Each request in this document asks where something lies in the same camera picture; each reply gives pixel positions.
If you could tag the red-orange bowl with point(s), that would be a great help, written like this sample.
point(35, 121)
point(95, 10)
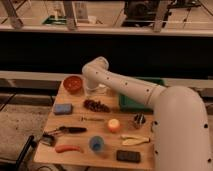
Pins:
point(73, 84)

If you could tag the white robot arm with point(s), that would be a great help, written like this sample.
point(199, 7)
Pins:
point(181, 129)

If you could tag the white cup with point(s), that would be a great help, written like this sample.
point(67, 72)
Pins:
point(102, 89)

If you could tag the bunch of dark grapes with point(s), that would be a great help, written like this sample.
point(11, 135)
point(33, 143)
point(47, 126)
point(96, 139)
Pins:
point(95, 106)

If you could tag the green plastic tray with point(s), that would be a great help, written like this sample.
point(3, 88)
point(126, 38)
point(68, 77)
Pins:
point(126, 104)

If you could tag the orange round fruit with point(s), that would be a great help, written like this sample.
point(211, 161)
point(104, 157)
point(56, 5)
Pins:
point(113, 125)

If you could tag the small metal tool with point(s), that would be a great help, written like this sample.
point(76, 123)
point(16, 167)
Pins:
point(91, 119)

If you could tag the small dark metal cup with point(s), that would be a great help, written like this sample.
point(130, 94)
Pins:
point(139, 120)

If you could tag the blue sponge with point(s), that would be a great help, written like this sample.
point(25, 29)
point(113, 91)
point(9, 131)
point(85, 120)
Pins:
point(62, 109)

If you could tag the blue plastic cup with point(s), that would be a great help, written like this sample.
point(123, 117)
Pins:
point(96, 143)

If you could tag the black rectangular block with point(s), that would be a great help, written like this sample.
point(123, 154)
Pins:
point(128, 156)

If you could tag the orange sausage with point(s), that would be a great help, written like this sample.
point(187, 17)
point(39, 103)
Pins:
point(65, 148)

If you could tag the black clamp handle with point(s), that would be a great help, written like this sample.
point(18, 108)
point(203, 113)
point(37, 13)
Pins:
point(30, 143)

